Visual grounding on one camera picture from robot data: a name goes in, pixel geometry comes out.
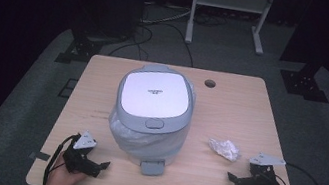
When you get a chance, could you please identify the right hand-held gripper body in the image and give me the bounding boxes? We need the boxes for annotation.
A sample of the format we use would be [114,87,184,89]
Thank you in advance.
[233,148,289,185]

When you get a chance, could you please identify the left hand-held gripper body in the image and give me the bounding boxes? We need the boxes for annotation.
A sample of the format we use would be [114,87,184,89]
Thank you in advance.
[59,127,107,179]

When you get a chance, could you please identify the white paper ball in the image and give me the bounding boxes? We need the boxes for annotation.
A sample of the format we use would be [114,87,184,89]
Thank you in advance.
[205,137,244,164]

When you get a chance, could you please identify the grey pedal trash can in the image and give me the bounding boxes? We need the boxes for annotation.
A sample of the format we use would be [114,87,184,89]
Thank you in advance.
[100,57,201,183]

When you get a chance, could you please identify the person's left hand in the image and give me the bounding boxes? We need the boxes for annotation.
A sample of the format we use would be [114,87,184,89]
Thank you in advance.
[44,150,93,185]

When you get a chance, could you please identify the white plastic bin liner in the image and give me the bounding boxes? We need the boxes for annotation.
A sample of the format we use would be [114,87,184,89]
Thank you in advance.
[104,66,200,161]

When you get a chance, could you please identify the grey tape strip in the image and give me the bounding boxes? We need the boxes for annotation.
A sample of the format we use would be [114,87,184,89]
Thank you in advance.
[28,149,52,164]

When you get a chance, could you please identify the white metal stand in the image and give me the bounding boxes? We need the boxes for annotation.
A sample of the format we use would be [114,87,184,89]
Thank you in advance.
[183,0,277,58]

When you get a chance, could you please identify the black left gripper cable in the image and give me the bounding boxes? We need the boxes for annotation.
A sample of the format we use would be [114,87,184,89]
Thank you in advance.
[42,129,82,185]

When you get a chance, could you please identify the black stand with base plate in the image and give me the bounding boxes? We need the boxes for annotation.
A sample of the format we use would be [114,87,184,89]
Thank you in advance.
[53,13,139,76]
[276,58,329,105]

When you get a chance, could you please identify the black floor cable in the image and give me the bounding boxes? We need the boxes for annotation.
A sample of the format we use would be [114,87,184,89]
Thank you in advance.
[107,14,200,71]

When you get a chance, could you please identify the grey floor cable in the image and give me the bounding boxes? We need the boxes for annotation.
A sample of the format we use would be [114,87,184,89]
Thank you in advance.
[139,0,193,32]

